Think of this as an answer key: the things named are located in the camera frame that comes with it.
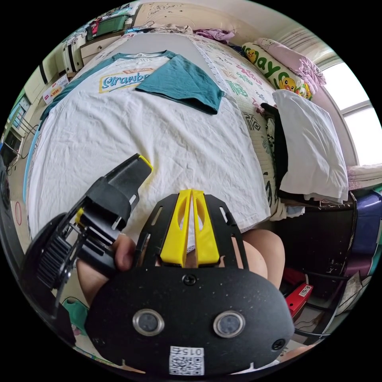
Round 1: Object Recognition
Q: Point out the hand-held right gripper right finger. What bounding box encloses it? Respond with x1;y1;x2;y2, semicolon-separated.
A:
193;189;220;267

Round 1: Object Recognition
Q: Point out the white drawer cupboard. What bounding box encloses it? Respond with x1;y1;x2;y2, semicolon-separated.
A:
62;29;121;74

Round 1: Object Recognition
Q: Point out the white and green short-sleeve shirt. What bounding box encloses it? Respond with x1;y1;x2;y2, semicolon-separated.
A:
26;50;273;240

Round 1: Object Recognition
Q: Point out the white and red carton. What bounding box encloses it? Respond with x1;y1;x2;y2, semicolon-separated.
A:
41;74;71;105

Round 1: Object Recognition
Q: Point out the purple crumpled garment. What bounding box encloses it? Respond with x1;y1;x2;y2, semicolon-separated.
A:
193;28;237;43

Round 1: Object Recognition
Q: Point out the window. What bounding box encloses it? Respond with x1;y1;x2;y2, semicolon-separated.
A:
320;59;382;167

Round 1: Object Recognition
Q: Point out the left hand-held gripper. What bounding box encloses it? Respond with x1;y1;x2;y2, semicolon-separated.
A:
25;154;153;290

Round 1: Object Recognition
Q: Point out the grey flat board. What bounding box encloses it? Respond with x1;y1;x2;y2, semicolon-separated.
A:
119;31;216;79

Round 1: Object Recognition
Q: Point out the long pillow with duck print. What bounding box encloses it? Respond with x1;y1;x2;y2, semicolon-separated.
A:
240;41;314;101

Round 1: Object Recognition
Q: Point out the pink quilt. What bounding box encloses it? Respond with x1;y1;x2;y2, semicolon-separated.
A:
256;37;328;88

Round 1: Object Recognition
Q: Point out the green plastic crate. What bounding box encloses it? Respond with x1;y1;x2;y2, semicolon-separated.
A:
95;14;134;36

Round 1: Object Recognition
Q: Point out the pile of clothes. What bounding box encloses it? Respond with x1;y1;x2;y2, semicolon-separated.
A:
260;89;350;211

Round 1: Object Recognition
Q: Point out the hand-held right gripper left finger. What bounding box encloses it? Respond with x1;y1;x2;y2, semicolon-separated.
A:
160;189;193;267

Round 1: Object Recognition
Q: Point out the purple storage box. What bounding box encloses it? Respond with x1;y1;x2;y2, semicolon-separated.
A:
353;190;382;259

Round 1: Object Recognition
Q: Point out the bed with printed mat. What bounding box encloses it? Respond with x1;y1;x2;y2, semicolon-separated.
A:
23;29;288;241

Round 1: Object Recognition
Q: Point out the red box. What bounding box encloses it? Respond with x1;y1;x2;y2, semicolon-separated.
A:
283;266;314;318

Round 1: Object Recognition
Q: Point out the person's left hand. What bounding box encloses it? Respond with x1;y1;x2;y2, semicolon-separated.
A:
76;232;140;308

